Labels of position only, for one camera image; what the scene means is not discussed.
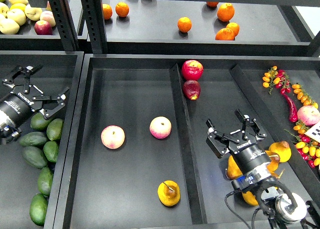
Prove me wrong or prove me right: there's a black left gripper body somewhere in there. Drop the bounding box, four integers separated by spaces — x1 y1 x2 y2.
0 87 43 129

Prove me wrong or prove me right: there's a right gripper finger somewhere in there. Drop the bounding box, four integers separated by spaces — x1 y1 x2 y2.
206 118 238 159
234 109 267 141

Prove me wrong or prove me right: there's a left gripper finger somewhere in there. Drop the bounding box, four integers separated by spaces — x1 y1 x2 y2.
2 64 43 93
31 86 70 120

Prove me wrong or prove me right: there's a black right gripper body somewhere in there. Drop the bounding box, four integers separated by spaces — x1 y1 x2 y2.
228 136 271 175

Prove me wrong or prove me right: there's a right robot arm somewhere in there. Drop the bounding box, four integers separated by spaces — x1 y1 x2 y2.
206 109 320 229

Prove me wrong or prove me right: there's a yellow pear leftmost of pile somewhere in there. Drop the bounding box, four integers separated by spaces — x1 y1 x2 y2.
226 155 243 180

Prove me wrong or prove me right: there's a green avocado centre cluster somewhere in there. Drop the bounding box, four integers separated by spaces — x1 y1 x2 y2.
43 140 59 163

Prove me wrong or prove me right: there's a red apple on left shelf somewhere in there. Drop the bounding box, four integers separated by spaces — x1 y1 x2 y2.
34 20 53 35

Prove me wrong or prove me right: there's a red chili pepper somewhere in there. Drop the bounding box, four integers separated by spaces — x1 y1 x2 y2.
283 93 298 123

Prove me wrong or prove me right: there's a pale yellow apple front left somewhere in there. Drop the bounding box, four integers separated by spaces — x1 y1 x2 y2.
0 18 20 35

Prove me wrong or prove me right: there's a cherry tomato bunch top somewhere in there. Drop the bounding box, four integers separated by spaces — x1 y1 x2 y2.
262 65 291 95

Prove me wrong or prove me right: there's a cherry tomato bunch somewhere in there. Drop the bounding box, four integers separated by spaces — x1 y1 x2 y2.
262 65 291 95
285 120 320 169

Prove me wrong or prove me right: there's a pale yellow apple middle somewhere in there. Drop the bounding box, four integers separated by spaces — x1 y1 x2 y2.
6 8 27 26

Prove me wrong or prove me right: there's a pale yellow apple with stem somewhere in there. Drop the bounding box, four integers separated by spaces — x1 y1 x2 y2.
24 4 43 21

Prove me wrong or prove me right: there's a pale peach on left shelf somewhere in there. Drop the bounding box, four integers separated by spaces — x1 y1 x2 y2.
40 10 56 28

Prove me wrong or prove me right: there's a dark red apple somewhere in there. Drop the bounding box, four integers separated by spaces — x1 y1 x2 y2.
182 79 201 100

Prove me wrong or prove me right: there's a pink apple centre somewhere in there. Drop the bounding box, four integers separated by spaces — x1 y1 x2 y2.
149 116 172 139

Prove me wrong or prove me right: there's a pink apple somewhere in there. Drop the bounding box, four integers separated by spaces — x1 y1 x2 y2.
100 125 125 150
149 116 172 139

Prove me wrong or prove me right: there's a cherry tomato bunch lower right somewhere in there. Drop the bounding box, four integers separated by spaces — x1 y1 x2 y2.
285 120 320 169

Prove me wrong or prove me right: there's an orange cherry tomato vine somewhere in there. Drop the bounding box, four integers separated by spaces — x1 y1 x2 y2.
291 83 319 109

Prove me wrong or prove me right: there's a pink peach right tray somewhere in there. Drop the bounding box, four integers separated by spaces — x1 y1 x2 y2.
297 105 320 126

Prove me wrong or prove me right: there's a yellow lemon on shelf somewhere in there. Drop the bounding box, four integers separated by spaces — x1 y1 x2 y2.
9 3 26 12

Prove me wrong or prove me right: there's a black white marker card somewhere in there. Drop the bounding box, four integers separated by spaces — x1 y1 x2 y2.
305 122 320 143

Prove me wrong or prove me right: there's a pink apple left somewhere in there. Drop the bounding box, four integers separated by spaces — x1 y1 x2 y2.
100 125 125 150

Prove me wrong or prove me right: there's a bright red apple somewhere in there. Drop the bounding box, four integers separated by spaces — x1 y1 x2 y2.
181 59 204 81

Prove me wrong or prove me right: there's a black left tray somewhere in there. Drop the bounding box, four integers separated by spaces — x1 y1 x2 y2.
0 51 84 229

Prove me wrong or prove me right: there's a black middle divided tray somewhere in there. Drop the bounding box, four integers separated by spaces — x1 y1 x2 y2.
51 54 320 229

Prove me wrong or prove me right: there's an orange front right shelf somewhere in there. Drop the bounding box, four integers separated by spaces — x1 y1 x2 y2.
215 28 235 41

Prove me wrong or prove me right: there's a black perforated shelf post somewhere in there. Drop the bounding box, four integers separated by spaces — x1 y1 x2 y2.
81 0 108 54

